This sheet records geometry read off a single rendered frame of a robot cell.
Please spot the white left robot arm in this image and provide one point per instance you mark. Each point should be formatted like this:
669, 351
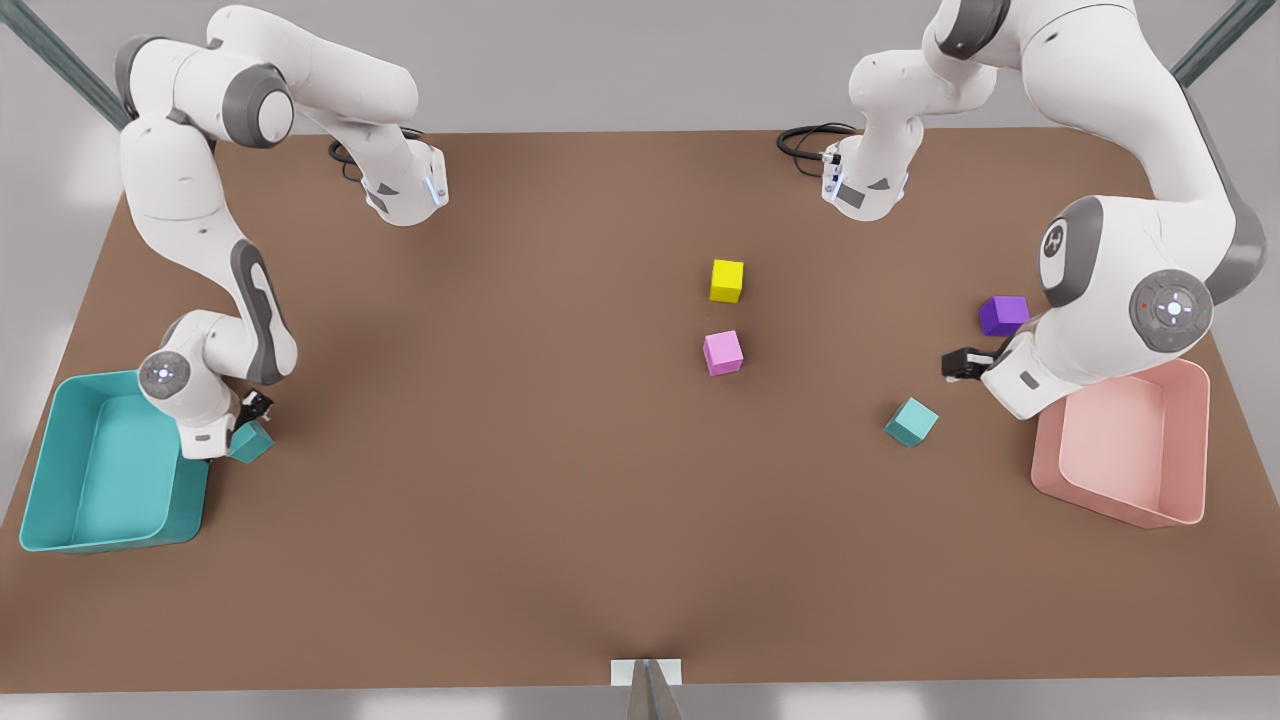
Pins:
1120, 250

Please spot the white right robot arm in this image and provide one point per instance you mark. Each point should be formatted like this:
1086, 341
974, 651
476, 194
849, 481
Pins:
180, 190

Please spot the teal blue cube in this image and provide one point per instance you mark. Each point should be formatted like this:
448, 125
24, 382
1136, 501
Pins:
911, 421
252, 442

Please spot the purple cube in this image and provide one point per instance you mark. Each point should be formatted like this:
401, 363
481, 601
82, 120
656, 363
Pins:
1003, 314

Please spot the teal plastic bin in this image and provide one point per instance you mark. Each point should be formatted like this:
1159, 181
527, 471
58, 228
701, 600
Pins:
105, 465

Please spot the pink plastic bin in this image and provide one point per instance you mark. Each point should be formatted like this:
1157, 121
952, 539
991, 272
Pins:
1135, 450

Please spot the pink cube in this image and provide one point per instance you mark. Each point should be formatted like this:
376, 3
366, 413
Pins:
722, 353

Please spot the yellow cube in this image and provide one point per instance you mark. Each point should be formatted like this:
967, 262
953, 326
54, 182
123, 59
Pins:
727, 280

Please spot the silver frame post with foot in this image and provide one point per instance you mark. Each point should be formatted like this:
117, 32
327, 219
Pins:
648, 690

